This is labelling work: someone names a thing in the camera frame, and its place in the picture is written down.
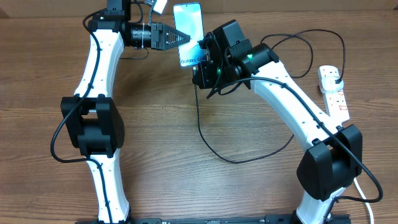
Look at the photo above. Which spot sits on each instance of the white charger plug adapter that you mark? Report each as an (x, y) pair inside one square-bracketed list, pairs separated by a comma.
[(330, 85)]

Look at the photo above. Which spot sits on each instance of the white power strip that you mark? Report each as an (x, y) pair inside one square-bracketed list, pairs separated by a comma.
[(335, 103)]

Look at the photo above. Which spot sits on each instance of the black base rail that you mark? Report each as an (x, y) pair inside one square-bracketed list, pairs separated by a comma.
[(211, 220)]

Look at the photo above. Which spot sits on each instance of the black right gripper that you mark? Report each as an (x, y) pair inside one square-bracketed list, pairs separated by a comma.
[(206, 81)]

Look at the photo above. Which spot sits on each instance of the Galaxy S24+ smartphone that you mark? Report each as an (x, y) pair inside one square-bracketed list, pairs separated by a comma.
[(188, 19)]

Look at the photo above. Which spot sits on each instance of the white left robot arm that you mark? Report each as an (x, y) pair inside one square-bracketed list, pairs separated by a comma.
[(91, 117)]

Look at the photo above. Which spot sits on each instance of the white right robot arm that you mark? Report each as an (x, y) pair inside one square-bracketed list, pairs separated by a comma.
[(332, 157)]

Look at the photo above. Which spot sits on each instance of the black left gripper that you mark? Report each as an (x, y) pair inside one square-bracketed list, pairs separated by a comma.
[(163, 37)]

